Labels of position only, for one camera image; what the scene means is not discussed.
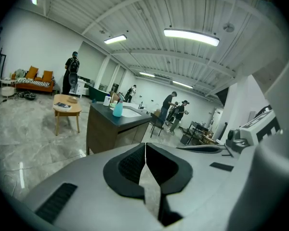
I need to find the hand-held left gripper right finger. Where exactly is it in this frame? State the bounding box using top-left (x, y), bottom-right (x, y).
top-left (146, 142), bottom-right (255, 231)

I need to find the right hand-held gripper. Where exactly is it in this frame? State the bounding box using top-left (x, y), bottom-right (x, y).
top-left (177, 104), bottom-right (283, 158)

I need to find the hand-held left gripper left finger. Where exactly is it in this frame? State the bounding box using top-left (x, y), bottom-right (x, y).
top-left (23, 142), bottom-right (165, 231)

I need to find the teal spray bottle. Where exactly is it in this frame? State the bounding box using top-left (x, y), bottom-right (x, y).
top-left (112, 94), bottom-right (125, 118)

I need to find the black desk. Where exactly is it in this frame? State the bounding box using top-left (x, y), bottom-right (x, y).
top-left (180, 120), bottom-right (219, 146)

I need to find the black chair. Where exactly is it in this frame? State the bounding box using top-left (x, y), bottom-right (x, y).
top-left (149, 113), bottom-right (165, 138)

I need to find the dark sink cabinet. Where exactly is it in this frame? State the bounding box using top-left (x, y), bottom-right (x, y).
top-left (86, 101), bottom-right (153, 155)

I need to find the wooden coffee table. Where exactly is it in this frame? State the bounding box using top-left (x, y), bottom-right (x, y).
top-left (53, 94), bottom-right (83, 137)

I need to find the white sink basin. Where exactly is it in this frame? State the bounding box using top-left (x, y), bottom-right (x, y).
top-left (109, 106), bottom-right (143, 118)

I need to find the dark blue book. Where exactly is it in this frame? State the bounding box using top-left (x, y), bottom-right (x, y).
top-left (53, 102), bottom-right (73, 112)

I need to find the green bathtub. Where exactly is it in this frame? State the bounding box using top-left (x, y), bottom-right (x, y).
top-left (88, 85), bottom-right (112, 102)

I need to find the white dresser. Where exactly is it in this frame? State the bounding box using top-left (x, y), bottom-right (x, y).
top-left (73, 77), bottom-right (92, 99)

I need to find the black oval appliance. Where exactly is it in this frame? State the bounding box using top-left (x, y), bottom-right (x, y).
top-left (68, 72), bottom-right (79, 95)

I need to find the orange sofa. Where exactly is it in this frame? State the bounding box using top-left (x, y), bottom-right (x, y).
top-left (11, 65), bottom-right (55, 94)

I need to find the striped blanket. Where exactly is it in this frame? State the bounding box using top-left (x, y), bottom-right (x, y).
top-left (16, 77), bottom-right (51, 88)

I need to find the orange cushion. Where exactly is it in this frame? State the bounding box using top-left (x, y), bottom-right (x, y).
top-left (41, 70), bottom-right (54, 83)
top-left (25, 65), bottom-right (39, 80)

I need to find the white round side table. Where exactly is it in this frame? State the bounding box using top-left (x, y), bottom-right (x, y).
top-left (0, 77), bottom-right (17, 98)

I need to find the pale green cloth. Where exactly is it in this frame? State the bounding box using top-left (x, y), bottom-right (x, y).
top-left (14, 68), bottom-right (27, 79)

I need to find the black cable bundle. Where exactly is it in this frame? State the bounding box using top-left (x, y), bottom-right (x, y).
top-left (17, 91), bottom-right (37, 101)

